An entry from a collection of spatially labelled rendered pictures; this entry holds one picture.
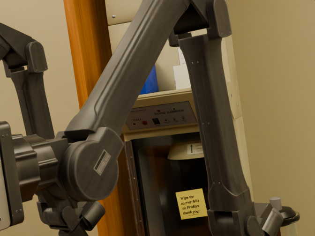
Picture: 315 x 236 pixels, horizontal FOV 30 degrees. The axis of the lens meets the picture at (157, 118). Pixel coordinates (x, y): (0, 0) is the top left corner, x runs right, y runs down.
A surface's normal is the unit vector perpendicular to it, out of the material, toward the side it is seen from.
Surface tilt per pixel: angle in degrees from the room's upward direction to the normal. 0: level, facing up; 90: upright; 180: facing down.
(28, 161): 79
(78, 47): 90
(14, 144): 39
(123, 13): 90
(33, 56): 90
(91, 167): 90
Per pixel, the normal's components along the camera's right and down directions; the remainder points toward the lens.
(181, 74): 0.00, 0.05
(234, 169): 0.70, -0.11
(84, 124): -0.55, -0.62
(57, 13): -0.29, 0.09
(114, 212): 0.95, -0.12
